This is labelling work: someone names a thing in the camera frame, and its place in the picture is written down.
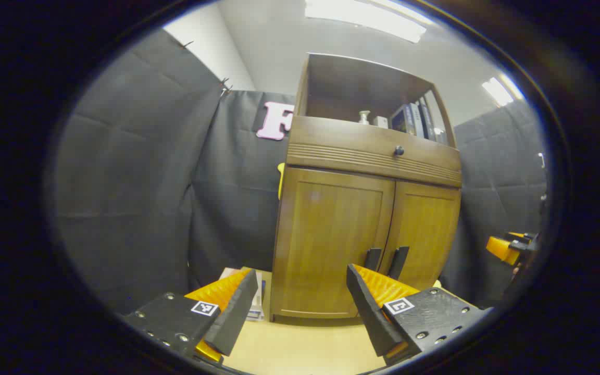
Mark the wooden double-door shoe cabinet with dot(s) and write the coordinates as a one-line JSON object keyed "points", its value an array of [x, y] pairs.
{"points": [[331, 140]]}

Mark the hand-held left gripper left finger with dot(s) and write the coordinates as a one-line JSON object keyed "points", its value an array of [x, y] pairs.
{"points": [[235, 312]]}

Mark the grey blue book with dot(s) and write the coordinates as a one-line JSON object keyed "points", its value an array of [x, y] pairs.
{"points": [[417, 121]]}

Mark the small pale pump bottle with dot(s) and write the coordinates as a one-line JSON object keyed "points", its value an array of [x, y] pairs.
{"points": [[364, 117]]}

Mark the white booklet stack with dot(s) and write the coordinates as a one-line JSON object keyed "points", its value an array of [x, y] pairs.
{"points": [[257, 302]]}

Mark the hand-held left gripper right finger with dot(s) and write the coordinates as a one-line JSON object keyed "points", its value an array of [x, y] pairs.
{"points": [[370, 310]]}

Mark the small white box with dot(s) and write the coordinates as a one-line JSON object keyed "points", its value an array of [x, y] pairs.
{"points": [[380, 122]]}

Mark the dark blue book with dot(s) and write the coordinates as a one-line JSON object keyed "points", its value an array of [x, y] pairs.
{"points": [[427, 120], [400, 120]]}

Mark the large ceiling light panel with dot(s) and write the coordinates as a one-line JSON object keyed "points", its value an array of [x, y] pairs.
{"points": [[362, 18]]}

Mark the wooden shoe cabinet door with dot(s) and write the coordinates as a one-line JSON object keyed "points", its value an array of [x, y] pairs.
{"points": [[326, 234], [425, 229]]}

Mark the small ceiling light panel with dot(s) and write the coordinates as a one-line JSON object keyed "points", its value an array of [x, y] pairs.
{"points": [[500, 91]]}

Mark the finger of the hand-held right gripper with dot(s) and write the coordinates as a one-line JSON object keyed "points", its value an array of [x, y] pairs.
{"points": [[502, 249], [520, 236]]}

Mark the wooden ribbed cabinet drawer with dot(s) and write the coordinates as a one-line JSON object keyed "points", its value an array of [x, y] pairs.
{"points": [[341, 140]]}

